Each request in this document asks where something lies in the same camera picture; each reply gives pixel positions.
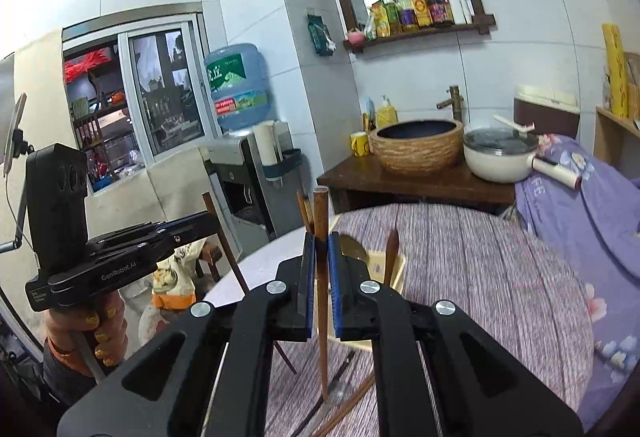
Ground green hanging packet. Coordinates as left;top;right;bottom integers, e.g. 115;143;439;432
307;12;336;57

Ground sliding glass window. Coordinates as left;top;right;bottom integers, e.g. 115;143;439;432
62;3;220;192

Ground yellow mug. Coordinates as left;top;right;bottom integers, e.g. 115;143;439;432
349;131;370;158

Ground grey water dispenser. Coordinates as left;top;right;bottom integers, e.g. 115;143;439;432
204;121;305;258

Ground cream plastic utensil holder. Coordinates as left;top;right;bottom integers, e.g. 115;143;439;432
311;214;407;353

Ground purple floral cloth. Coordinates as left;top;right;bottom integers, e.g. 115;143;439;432
515;134;639;429

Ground pink pot on shelf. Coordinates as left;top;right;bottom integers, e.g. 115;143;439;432
347;29;367;47

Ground white pan glass lid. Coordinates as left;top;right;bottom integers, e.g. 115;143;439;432
462;113;584;190

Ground small silver spoon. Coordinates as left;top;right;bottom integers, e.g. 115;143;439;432
292;350;356;437

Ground snack bag on stool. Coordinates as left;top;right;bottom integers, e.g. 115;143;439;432
136;239;224;348

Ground dark wooden counter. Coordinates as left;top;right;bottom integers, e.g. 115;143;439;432
317;156;515;214

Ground brass faucet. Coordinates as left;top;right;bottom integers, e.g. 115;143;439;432
436;85;464;123

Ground blue water jug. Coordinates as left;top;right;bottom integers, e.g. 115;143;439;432
204;43;270;132

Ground yellow box on shelf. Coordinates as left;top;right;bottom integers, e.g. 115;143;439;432
602;23;628;119

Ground white brown rice cooker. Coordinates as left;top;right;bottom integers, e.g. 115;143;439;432
513;84;580;139

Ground brown wooden chopstick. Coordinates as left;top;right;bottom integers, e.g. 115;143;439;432
383;228;399;287
314;372;375;437

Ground left hand yellow nails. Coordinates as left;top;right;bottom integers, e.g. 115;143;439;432
44;292;128;376

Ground yellow soap dispenser bottle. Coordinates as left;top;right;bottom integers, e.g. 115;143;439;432
375;96;398;128

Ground large dark metal spoon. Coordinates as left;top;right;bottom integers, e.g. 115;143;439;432
340;233;369;264

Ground woven pattern basin sink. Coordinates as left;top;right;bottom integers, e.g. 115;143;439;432
369;120;463;175

